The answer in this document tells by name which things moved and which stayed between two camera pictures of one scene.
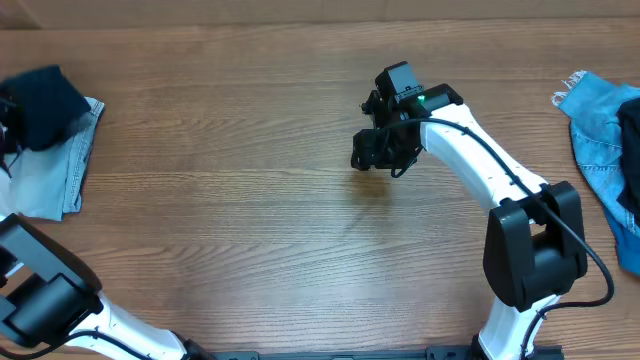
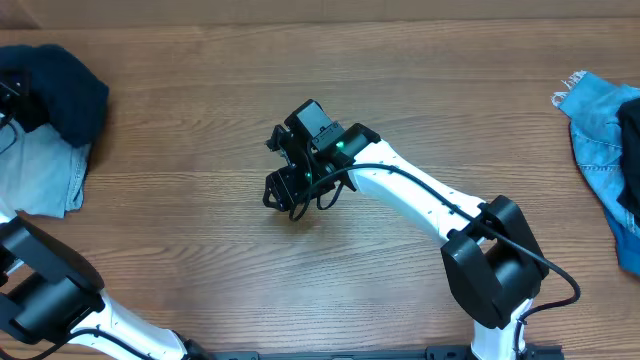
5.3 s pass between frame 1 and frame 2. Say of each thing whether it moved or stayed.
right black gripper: moved
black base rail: stayed
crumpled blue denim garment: stayed
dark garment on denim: stayed
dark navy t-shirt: moved
